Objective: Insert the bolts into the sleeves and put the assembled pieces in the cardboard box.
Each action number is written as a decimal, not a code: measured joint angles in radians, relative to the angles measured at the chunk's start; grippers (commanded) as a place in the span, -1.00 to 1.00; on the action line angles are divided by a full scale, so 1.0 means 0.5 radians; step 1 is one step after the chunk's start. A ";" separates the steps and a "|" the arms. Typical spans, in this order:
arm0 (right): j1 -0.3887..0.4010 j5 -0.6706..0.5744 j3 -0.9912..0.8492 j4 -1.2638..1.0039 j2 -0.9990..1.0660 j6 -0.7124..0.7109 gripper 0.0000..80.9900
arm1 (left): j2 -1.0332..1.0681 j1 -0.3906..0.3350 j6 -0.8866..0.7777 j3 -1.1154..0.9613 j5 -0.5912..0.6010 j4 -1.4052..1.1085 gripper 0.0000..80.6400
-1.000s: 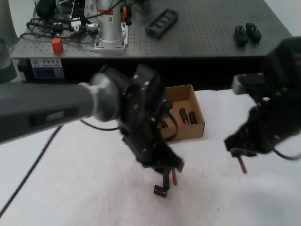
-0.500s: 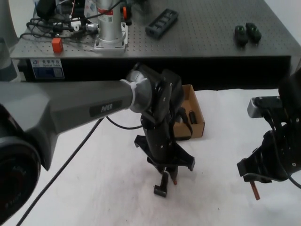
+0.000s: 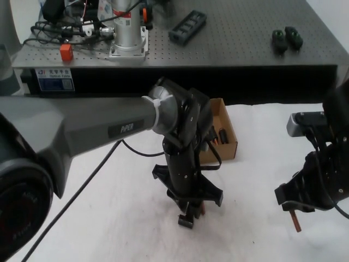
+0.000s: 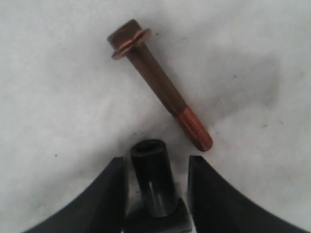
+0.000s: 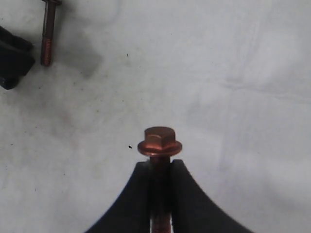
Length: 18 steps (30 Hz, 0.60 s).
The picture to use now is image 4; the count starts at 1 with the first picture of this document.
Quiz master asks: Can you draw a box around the black cylindrical sleeve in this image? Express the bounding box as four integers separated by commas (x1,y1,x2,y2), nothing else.
123,138,194,233

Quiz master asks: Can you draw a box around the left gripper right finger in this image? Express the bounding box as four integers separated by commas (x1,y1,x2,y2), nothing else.
187,155,309,233

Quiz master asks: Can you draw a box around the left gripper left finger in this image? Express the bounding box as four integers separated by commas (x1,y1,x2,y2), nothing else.
24,156,132,233

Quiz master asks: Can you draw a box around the copper-brown flanged hex bolt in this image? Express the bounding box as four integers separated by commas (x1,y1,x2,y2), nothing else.
107,19,213,153

